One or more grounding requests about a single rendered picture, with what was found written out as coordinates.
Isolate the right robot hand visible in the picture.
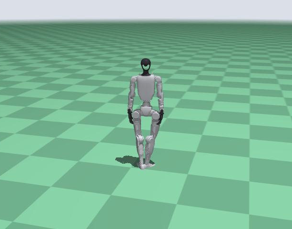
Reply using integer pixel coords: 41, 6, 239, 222
157, 109, 164, 125

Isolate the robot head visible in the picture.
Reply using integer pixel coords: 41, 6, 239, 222
141, 58, 151, 76

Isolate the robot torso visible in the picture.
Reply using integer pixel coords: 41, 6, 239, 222
137, 73, 155, 116

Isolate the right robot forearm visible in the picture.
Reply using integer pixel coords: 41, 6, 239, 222
158, 92, 164, 112

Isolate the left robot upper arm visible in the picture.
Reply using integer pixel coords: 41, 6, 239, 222
130, 76, 137, 97

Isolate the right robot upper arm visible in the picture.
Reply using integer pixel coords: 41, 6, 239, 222
154, 75, 162, 98

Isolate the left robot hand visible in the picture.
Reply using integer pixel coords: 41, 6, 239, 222
128, 109, 134, 124

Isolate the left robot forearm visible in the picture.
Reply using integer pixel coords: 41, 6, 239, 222
127, 92, 134, 112

